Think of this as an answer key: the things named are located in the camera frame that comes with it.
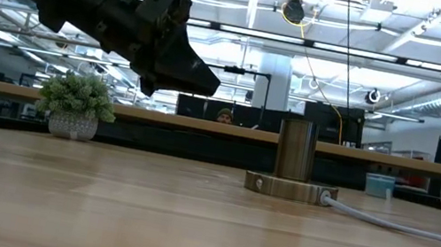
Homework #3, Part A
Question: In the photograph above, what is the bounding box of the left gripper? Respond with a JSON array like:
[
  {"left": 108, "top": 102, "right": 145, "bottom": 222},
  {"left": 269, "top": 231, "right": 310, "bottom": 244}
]
[{"left": 87, "top": 0, "right": 236, "bottom": 109}]

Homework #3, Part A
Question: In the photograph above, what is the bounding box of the brass lamp socket base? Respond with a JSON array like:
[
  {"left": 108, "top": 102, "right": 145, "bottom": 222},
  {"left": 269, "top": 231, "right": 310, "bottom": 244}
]
[{"left": 242, "top": 112, "right": 350, "bottom": 209}]

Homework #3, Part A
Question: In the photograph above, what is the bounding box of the low black partition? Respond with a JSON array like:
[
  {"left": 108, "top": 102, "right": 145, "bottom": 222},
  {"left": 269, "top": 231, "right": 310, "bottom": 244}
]
[{"left": 174, "top": 92, "right": 286, "bottom": 134}]

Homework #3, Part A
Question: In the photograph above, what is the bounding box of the tan wooden desk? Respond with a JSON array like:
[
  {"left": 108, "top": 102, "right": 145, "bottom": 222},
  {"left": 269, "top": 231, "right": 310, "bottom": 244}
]
[{"left": 0, "top": 81, "right": 441, "bottom": 178}]

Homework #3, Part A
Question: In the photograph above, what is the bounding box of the person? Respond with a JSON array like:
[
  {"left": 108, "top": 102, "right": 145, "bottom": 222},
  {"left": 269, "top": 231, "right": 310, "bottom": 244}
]
[{"left": 214, "top": 106, "right": 236, "bottom": 126}]

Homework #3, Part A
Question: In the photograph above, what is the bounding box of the green potted plant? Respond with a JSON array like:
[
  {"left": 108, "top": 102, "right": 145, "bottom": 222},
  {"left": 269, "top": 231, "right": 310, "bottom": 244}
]
[{"left": 28, "top": 66, "right": 124, "bottom": 148}]

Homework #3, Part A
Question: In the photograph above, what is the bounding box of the tall black cabinet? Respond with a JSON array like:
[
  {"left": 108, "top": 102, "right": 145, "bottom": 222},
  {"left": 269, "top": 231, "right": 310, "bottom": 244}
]
[{"left": 298, "top": 100, "right": 367, "bottom": 150}]

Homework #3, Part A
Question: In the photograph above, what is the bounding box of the black background rig frame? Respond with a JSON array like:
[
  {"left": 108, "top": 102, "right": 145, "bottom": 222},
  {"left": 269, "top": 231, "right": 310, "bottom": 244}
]
[{"left": 190, "top": 59, "right": 274, "bottom": 112}]

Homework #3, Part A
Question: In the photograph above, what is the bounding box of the black ceiling cable reel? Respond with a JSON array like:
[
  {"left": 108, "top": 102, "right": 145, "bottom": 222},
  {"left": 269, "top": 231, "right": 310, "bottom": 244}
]
[{"left": 281, "top": 0, "right": 308, "bottom": 26}]

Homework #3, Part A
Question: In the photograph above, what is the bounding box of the thin black hanging cable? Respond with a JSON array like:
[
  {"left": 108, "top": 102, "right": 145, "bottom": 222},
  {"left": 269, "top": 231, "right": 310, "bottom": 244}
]
[{"left": 327, "top": 0, "right": 370, "bottom": 118}]

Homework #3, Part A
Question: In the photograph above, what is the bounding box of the thin yellow hanging cable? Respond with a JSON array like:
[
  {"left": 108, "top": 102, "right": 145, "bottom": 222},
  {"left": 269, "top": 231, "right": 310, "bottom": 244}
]
[{"left": 260, "top": 1, "right": 364, "bottom": 146}]

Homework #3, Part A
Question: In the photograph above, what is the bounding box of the white lamp cord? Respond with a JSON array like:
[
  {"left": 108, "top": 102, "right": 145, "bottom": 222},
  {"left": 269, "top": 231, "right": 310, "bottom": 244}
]
[{"left": 315, "top": 189, "right": 441, "bottom": 245}]

